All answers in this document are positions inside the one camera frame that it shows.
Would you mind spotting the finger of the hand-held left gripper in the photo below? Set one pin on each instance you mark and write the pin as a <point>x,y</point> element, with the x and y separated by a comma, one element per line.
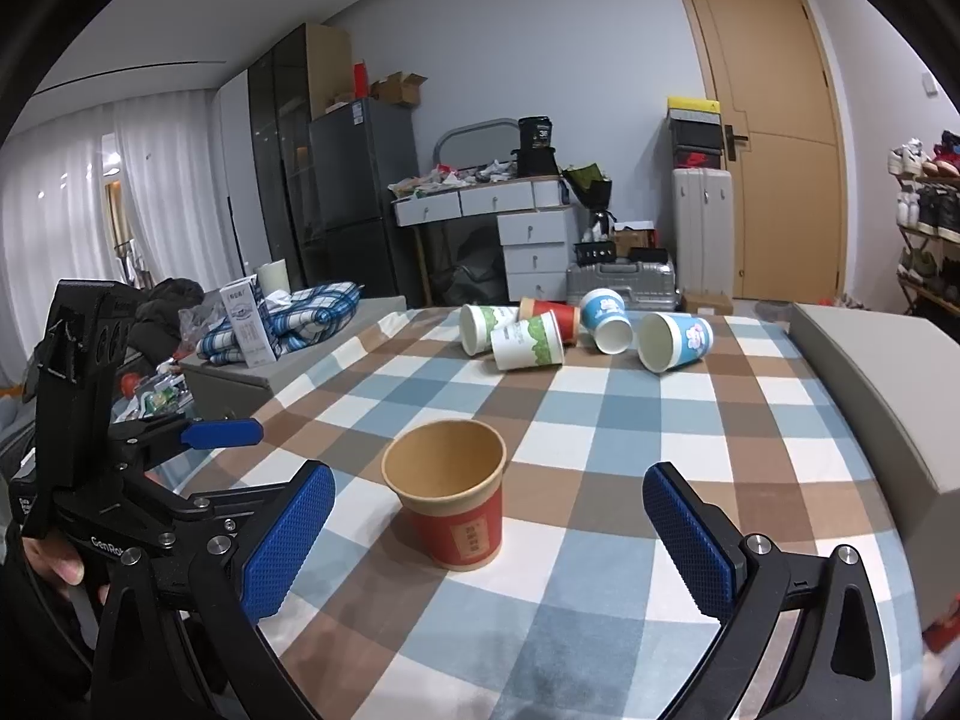
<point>221,433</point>
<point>225,499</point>

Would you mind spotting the blue and white paper cup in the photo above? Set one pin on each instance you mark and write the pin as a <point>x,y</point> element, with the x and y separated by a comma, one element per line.
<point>604,315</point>

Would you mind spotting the red tall box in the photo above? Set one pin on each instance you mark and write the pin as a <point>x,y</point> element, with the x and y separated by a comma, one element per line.
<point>361,79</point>

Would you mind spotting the grey refrigerator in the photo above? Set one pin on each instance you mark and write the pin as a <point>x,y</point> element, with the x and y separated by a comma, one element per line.
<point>364,180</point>

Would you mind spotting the black jacket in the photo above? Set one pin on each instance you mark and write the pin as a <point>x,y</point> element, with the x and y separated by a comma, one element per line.
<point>165,307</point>

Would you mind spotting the blue plaid folded blanket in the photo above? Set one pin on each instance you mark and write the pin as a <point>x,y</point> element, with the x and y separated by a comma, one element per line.
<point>307,319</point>

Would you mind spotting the open cardboard box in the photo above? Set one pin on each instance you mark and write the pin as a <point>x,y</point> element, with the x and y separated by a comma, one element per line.
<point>397,88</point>

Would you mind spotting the small black box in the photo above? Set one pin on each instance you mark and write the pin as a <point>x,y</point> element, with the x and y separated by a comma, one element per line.
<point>594,252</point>

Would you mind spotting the pile of snack packets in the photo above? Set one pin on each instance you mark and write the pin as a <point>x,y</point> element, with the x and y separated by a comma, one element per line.
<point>150,394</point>

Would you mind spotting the person's left hand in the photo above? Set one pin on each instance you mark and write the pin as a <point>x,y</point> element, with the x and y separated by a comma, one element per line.
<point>54,562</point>

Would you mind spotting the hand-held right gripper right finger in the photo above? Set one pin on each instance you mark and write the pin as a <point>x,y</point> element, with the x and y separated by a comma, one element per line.
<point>686,547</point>

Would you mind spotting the stack of storage boxes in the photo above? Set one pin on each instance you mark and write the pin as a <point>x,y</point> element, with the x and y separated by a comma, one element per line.
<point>694,135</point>

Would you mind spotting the white paper roll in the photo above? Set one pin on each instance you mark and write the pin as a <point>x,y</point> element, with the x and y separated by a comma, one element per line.
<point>274,275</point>

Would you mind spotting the white wardrobe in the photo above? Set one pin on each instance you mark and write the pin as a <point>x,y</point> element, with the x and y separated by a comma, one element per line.
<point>236,172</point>

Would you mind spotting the checkered tablecloth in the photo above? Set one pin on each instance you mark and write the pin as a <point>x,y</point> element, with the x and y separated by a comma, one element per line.
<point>600,465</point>

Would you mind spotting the white desk with drawers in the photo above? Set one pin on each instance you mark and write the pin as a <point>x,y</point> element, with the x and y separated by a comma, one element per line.
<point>525,232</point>

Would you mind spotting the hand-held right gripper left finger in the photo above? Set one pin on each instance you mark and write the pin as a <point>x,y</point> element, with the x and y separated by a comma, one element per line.
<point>289,544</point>

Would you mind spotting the grey upholstered bench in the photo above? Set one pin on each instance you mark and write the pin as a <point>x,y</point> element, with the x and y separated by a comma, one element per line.
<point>870,382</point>
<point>300,367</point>

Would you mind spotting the flat cardboard box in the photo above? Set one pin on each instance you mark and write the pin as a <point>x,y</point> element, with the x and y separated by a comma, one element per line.
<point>706,304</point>

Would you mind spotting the silver suitcase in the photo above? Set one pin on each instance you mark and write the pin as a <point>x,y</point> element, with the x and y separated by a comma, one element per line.
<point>622,281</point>

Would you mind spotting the white wall switch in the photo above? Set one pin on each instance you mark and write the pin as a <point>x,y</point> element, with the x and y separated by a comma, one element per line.
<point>929,84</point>

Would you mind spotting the blue paper cup pink print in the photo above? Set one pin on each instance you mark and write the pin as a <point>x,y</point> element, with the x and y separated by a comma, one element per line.
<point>675,341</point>

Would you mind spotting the crumpled plastic bag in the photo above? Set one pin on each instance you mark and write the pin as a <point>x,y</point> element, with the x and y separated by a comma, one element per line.
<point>201,322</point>

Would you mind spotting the white and green paper cup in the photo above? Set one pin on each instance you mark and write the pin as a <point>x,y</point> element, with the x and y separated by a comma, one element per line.
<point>529,345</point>

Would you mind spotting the black appliance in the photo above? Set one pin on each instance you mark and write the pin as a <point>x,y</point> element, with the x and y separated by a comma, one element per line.
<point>536,146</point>

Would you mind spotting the black wrapped bouquet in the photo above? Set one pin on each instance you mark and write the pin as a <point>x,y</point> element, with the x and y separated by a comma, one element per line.
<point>589,187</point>

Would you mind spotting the shoe rack with shoes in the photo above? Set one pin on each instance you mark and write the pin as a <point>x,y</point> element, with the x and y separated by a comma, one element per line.
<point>930,217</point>

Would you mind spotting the black bag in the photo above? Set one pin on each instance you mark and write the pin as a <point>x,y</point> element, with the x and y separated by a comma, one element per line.
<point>476,270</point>

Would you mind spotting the dark glass cabinet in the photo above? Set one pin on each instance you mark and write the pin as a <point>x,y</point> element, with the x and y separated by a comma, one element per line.
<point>296,150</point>

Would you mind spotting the white carton box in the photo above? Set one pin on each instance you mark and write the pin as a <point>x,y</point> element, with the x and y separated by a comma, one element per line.
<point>251,326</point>

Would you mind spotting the grey metal chair frame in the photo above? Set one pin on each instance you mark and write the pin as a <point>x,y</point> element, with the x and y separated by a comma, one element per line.
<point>469,136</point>

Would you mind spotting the wooden door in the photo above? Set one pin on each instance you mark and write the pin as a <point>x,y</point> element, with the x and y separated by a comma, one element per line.
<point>772,142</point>

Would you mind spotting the white sheer curtain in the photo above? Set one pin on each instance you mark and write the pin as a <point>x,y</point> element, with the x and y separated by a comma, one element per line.
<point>75,202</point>

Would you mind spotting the brown and red paper cup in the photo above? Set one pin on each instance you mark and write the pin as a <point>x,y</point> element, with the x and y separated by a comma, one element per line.
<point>457,517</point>

